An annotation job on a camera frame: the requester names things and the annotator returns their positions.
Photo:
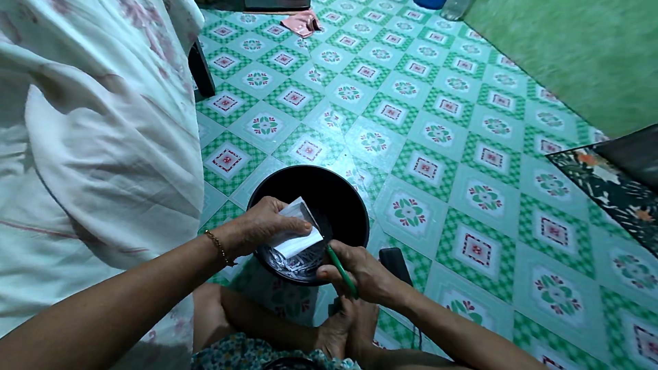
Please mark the person's right hand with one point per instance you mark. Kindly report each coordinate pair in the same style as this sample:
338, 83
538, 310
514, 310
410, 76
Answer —
372, 275

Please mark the person's left hand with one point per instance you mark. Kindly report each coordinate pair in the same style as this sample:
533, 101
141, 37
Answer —
254, 226

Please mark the person's right thumb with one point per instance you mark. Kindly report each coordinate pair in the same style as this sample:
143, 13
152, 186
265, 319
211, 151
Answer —
329, 274

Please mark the person's left fingers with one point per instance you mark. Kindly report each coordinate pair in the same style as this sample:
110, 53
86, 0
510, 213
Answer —
273, 202

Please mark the person's right fingers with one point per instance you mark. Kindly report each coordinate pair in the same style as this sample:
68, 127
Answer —
343, 250

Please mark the person's left thumb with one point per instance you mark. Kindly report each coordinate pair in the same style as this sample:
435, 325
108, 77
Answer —
294, 225

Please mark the white paper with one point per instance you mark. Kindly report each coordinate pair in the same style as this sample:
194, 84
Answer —
295, 236

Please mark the person's right forearm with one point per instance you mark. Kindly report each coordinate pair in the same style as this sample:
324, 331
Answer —
457, 329

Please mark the person's left forearm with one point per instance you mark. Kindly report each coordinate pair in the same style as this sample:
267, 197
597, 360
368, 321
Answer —
118, 303

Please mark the pile of paper strips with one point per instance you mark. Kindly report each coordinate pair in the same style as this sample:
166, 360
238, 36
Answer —
298, 262

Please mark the black rectangular device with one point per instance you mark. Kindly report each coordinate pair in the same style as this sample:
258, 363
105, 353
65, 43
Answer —
395, 263

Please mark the black round bucket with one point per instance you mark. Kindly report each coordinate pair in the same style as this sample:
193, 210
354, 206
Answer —
342, 195

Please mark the person's legs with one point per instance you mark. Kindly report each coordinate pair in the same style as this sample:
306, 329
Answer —
267, 318

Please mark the person's body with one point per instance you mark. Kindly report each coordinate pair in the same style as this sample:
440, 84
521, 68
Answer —
236, 354

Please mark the black furniture leg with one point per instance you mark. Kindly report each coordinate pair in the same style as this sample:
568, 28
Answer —
201, 72

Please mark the white floral bed sheet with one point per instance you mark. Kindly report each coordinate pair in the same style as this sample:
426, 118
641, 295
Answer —
118, 154

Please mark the pink cloth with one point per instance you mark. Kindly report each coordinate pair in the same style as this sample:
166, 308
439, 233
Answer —
302, 23

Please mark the dark box-shaped furniture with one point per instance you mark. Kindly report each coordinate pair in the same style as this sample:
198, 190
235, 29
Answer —
277, 4

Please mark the blue round container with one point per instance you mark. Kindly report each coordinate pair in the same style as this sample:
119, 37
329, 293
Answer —
429, 3

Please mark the clear plastic bottle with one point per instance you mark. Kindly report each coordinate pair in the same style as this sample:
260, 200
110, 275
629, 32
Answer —
454, 9

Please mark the dark floral cloth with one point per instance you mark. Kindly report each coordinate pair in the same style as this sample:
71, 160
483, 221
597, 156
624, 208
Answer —
611, 187

